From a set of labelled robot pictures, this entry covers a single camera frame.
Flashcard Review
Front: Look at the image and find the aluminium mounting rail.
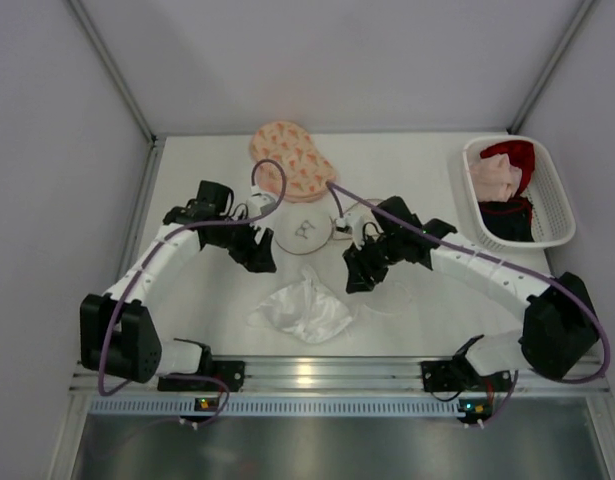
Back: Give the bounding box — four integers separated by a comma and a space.
68, 356, 610, 397

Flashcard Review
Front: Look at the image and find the black garment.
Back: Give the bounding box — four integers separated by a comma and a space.
479, 196, 534, 242

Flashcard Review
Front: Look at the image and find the red garment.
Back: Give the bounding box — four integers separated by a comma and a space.
480, 140, 536, 196

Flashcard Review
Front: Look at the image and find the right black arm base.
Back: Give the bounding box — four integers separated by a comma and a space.
420, 359, 513, 394

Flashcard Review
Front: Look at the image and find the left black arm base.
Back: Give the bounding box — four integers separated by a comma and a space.
157, 359, 246, 393

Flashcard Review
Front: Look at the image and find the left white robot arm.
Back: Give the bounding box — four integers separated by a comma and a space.
79, 181, 278, 384

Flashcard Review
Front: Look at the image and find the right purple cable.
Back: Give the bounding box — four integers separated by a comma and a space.
327, 180, 612, 426

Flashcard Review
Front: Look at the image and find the pink garment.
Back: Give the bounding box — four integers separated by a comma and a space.
469, 154, 522, 202

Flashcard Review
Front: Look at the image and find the white slotted cable duct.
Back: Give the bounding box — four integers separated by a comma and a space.
89, 396, 491, 418

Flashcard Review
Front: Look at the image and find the pink floral laundry bag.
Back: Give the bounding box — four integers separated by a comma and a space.
249, 121, 338, 203

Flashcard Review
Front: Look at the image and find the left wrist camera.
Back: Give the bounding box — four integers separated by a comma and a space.
246, 193, 277, 218

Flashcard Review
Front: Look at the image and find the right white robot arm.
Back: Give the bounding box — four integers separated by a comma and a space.
338, 196, 601, 383

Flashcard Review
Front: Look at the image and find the white bra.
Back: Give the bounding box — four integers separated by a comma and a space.
245, 264, 418, 346

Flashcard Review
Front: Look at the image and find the white plastic laundry basket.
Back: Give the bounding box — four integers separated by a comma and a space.
462, 135, 576, 252

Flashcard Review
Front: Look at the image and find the white round mesh laundry bag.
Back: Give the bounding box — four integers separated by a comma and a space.
272, 203, 382, 256

